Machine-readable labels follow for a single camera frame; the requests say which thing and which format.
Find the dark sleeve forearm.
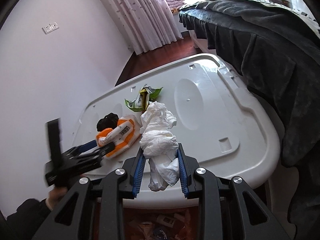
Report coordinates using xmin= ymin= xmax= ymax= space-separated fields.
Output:
xmin=7 ymin=199 xmax=52 ymax=239

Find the grey plastic bin lid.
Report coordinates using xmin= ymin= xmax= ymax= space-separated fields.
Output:
xmin=71 ymin=52 xmax=281 ymax=209

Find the white pink curtain left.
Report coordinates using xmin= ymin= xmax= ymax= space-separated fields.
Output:
xmin=100 ymin=0 xmax=183 ymax=55

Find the orange trash bag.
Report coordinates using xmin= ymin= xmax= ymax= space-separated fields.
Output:
xmin=123 ymin=206 xmax=199 ymax=239

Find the white tissue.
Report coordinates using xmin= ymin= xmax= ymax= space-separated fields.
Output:
xmin=139 ymin=101 xmax=180 ymax=192

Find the orange white wet-wipe pack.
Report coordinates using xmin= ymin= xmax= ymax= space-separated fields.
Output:
xmin=95 ymin=115 xmax=141 ymax=159

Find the green snack wrapper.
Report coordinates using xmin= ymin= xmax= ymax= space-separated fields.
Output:
xmin=125 ymin=85 xmax=163 ymax=112

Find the folded pink bedding stack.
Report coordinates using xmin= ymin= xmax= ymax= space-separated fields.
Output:
xmin=166 ymin=0 xmax=185 ymax=10

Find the white wall socket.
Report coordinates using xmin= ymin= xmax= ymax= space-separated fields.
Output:
xmin=42 ymin=22 xmax=59 ymax=35

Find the black cloth ball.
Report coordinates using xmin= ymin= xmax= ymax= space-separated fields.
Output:
xmin=97 ymin=113 xmax=119 ymax=132

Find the person left hand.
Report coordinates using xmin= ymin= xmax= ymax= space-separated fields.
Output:
xmin=46 ymin=187 xmax=67 ymax=211

